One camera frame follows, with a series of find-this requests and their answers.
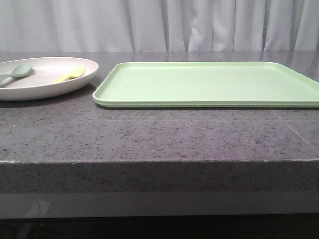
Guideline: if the yellow plastic fork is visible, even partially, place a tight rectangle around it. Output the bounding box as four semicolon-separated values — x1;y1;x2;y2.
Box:
51;67;85;84

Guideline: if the white round plate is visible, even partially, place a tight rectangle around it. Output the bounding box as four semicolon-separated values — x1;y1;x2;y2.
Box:
0;57;99;101

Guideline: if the light green plastic tray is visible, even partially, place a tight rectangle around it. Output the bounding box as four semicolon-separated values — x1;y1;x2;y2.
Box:
93;61;319;108

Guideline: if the sage green plastic spoon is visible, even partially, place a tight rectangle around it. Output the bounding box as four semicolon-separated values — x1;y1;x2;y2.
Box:
0;63;32;85

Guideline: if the grey pleated curtain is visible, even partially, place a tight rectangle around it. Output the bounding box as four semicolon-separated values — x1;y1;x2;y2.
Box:
0;0;319;52

